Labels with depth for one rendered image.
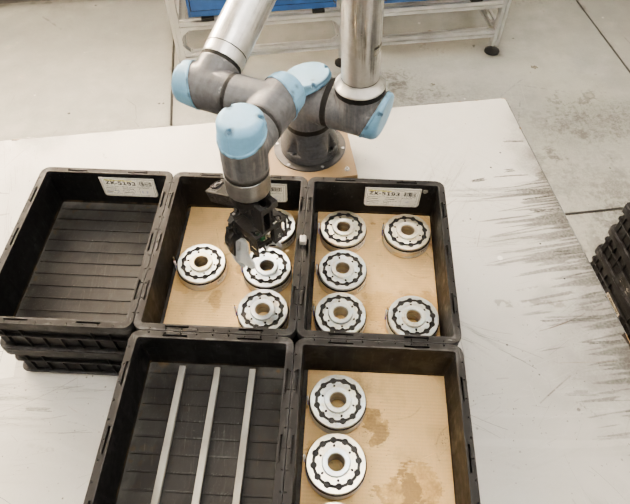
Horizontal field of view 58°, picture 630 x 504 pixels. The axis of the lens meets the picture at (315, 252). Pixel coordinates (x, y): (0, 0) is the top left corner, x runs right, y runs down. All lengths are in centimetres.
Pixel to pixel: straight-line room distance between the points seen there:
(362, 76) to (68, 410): 93
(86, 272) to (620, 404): 117
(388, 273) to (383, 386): 26
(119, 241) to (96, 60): 217
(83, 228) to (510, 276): 102
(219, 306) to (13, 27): 292
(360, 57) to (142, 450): 87
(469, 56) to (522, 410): 239
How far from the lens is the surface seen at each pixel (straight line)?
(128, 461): 110
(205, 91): 98
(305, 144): 144
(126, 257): 132
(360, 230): 126
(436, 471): 107
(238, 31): 102
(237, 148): 85
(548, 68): 340
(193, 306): 120
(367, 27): 121
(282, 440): 96
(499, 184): 165
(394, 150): 168
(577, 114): 315
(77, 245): 138
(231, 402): 110
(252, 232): 98
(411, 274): 124
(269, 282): 118
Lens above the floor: 184
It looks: 54 degrees down
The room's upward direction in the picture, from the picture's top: straight up
